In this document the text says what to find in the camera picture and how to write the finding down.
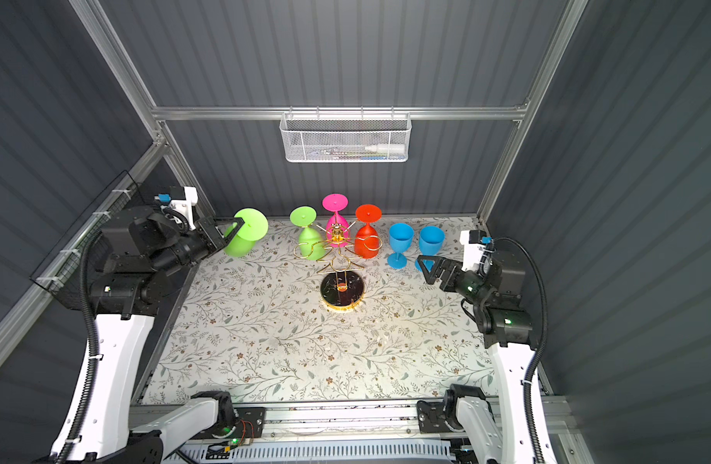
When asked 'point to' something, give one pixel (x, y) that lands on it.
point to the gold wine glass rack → (342, 289)
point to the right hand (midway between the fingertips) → (435, 263)
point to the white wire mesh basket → (345, 137)
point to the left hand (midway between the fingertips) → (244, 221)
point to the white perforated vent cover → (320, 449)
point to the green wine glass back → (305, 216)
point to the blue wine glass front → (431, 240)
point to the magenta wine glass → (337, 227)
